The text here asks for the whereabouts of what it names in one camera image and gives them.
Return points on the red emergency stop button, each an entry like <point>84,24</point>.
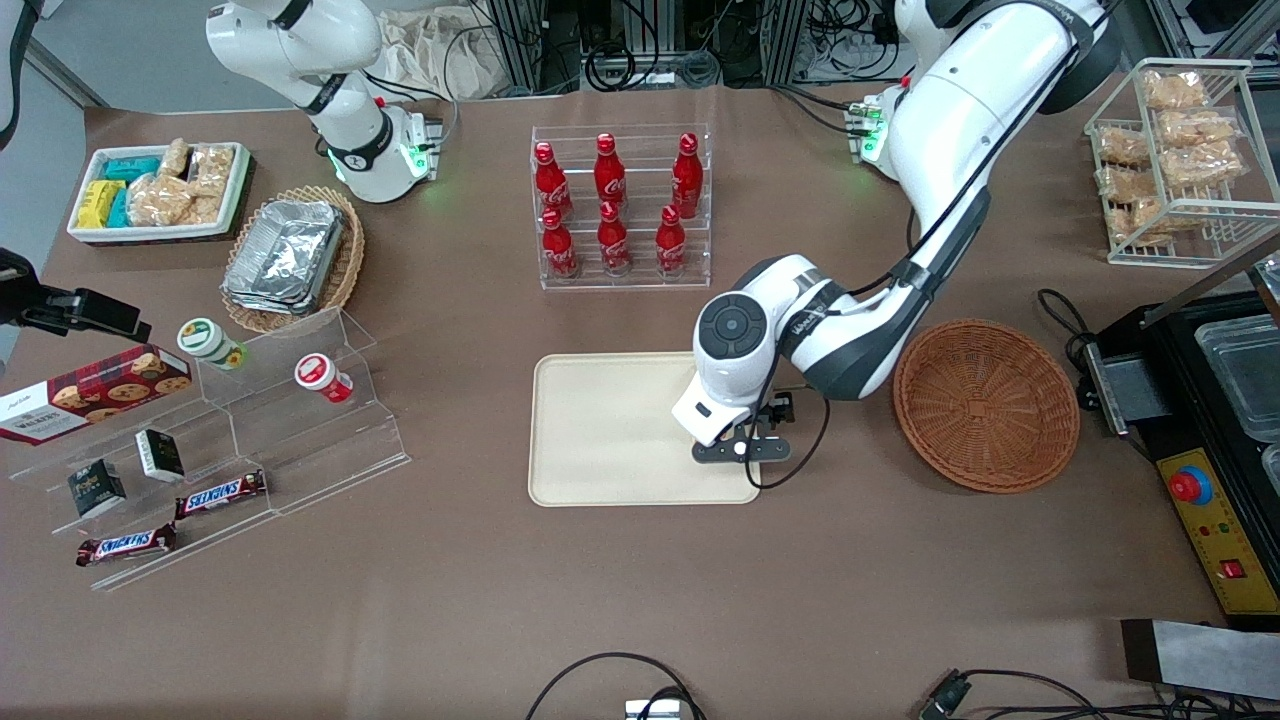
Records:
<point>1190,486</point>

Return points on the round brown wicker basket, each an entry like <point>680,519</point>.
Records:
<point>985,405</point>

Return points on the large clear plastic container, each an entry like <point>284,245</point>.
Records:
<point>1245,375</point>

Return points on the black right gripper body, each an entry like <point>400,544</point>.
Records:
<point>40,304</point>

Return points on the clear acrylic step display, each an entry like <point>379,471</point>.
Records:
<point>320,450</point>

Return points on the small teal snack packet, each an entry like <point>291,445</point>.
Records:
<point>119,210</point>

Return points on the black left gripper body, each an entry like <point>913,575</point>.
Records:
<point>779,409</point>

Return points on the clear rice cracker bag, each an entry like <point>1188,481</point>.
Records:
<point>212,170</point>
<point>207,210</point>
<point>158,200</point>
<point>174,158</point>

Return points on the oval light wicker basket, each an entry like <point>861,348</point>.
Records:
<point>350,250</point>

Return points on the red lid dessert cup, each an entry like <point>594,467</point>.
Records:
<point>318,375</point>

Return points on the yellow snack packet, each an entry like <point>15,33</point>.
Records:
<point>98,203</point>

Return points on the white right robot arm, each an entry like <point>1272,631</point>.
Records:
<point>330,60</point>

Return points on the grey flat strip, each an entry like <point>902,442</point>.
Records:
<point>1200,658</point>

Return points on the red tartan cookie box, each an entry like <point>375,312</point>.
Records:
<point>90,395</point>

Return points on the clear acrylic bottle rack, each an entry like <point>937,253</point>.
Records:
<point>640,285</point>

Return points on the brown chocolate bar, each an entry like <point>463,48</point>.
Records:
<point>125,545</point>
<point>220,494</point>

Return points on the large teal snack packet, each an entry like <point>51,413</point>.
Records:
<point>130,168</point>

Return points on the black sealing machine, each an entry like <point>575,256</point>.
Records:
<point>1180,400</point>

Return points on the aluminium foil tray stack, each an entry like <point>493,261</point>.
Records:
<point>285,255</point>

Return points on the cream plastic tray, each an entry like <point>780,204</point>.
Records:
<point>610,430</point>

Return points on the small clear plastic container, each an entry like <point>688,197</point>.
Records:
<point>1273,470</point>

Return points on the green lid dessert cup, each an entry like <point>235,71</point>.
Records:
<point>205,340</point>

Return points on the small black box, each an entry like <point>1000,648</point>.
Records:
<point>96,488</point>
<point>160,455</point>

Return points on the bagged bread rolls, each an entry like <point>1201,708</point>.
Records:
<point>1195,128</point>
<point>1125,183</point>
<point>1178,92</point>
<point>1200,165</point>
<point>1122,145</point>
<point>1135,222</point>

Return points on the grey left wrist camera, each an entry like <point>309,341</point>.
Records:
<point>740,450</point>

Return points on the white rectangular snack tray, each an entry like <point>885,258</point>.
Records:
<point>150,233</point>

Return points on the aluminium corner frame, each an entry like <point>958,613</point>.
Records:
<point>1200,25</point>

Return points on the red cola bottle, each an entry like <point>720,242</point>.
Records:
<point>671,248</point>
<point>609,175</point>
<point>613,245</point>
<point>551,185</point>
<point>559,250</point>
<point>687,180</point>

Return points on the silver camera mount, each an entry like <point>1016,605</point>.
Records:
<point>652,711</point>

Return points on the beige cloth bag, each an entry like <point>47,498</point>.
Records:
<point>430,55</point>

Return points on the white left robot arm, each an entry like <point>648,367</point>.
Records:
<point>960,130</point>

